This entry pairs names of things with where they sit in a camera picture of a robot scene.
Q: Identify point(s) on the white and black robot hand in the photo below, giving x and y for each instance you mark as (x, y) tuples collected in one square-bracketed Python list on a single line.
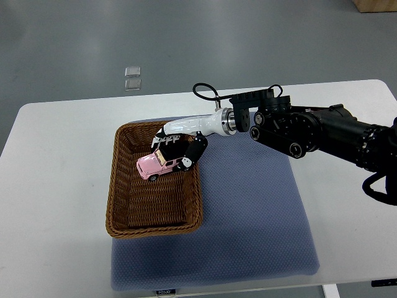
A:
[(221, 122)]

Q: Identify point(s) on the pink toy car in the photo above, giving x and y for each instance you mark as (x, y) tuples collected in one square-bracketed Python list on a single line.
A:
[(158, 163)]

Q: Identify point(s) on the black table control panel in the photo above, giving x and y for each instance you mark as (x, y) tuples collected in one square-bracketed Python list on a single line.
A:
[(384, 283)]

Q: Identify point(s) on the brown wicker basket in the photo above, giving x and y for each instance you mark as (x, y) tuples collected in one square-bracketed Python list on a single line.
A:
[(138, 208)]

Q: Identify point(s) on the upper clear floor plate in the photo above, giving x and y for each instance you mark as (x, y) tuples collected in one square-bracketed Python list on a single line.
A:
[(132, 71)]

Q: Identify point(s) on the white table leg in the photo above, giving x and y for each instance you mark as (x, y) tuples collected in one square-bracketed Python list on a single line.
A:
[(330, 291)]

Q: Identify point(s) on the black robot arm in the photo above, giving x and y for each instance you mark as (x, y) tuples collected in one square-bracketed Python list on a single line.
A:
[(296, 130)]

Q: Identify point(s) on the clear floor plate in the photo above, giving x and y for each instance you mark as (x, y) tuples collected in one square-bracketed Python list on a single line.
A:
[(132, 84), (132, 71)]

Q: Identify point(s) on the lower clear floor plate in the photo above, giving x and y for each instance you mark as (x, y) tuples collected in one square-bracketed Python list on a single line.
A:
[(132, 84)]

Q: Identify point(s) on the wooden box corner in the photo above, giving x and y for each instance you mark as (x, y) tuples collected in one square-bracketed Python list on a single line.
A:
[(370, 6)]

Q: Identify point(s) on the blue-grey padded mat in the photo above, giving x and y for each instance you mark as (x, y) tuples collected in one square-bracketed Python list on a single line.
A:
[(254, 226)]

